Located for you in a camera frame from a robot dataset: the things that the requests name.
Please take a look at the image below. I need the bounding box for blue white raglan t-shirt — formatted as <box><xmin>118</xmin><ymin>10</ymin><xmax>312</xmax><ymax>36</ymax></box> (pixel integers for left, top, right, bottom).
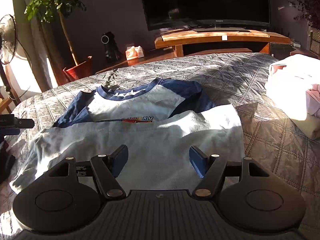
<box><xmin>10</xmin><ymin>79</ymin><xmax>245</xmax><ymax>193</ymax></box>

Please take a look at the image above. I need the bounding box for grey quilted bedspread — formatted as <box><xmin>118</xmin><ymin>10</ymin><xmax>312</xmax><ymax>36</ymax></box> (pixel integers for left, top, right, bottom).
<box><xmin>1</xmin><ymin>53</ymin><xmax>319</xmax><ymax>239</ymax></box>

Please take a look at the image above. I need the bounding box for standing electric fan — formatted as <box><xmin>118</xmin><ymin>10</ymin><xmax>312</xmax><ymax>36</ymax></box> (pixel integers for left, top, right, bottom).
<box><xmin>1</xmin><ymin>14</ymin><xmax>21</xmax><ymax>106</ymax></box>

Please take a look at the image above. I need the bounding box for beige curtain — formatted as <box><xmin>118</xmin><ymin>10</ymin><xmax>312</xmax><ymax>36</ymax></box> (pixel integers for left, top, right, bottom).
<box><xmin>13</xmin><ymin>0</ymin><xmax>68</xmax><ymax>92</ymax></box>

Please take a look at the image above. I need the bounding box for red plant pot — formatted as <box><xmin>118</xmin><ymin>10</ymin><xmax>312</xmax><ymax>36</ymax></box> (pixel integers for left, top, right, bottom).
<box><xmin>63</xmin><ymin>56</ymin><xmax>94</xmax><ymax>81</ymax></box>

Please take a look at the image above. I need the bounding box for white folded garment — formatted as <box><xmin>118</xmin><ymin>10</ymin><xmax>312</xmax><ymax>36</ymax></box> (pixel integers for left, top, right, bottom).
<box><xmin>265</xmin><ymin>54</ymin><xmax>319</xmax><ymax>140</ymax></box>

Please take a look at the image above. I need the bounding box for orange tissue box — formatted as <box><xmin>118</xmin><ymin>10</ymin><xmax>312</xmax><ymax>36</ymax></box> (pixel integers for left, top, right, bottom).
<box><xmin>125</xmin><ymin>46</ymin><xmax>144</xmax><ymax>60</ymax></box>

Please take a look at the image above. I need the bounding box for pink folded garment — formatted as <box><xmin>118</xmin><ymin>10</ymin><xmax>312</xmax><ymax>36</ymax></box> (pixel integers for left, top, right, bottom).
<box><xmin>306</xmin><ymin>84</ymin><xmax>320</xmax><ymax>118</ymax></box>

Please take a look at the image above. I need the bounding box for wooden TV stand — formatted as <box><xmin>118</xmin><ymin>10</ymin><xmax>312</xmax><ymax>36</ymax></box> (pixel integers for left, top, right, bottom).
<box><xmin>155</xmin><ymin>28</ymin><xmax>291</xmax><ymax>57</ymax></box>

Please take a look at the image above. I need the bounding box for black flat screen television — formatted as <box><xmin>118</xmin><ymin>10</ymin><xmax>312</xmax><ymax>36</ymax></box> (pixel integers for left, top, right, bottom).
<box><xmin>142</xmin><ymin>0</ymin><xmax>270</xmax><ymax>30</ymax></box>

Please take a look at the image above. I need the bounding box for dark dried flower plant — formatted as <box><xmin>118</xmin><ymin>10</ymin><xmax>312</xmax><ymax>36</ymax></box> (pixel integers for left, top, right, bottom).
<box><xmin>288</xmin><ymin>0</ymin><xmax>319</xmax><ymax>30</ymax></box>

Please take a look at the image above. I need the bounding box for black speaker with ring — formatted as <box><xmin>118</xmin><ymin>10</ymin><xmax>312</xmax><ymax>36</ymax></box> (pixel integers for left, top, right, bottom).
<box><xmin>101</xmin><ymin>31</ymin><xmax>121</xmax><ymax>62</ymax></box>

